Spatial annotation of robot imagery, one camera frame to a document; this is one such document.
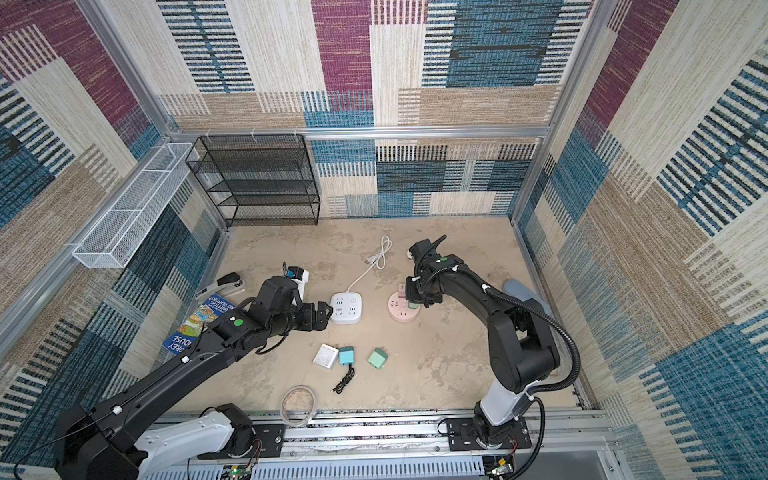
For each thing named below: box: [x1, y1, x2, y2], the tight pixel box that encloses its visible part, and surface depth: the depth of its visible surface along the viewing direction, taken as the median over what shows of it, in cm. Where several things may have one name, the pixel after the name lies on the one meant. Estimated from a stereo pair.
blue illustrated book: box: [162, 294, 237, 356], surface depth 93 cm
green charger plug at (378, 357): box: [368, 347, 388, 369], surface depth 87 cm
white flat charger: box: [313, 343, 339, 370], surface depth 86 cm
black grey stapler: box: [195, 272, 246, 300], surface depth 101 cm
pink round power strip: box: [387, 292, 421, 323], surface depth 96 cm
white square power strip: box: [330, 291, 362, 324], surface depth 96 cm
